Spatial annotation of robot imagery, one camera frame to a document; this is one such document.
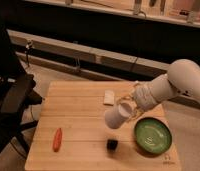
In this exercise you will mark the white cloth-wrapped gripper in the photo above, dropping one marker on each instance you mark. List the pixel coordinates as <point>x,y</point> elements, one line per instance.
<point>143,98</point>

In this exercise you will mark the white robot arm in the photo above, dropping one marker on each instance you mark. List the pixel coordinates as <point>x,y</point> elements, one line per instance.
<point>182,77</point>

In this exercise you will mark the green round plate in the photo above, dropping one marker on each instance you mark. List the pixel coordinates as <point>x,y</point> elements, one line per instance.
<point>152,135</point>

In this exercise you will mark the small black cube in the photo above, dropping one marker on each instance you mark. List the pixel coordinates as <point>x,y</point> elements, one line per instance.
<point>111,144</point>

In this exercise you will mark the orange carrot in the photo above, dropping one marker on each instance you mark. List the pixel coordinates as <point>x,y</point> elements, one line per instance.
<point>57,140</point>

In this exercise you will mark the black chair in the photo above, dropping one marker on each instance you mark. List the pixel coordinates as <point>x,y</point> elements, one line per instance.
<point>16,94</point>

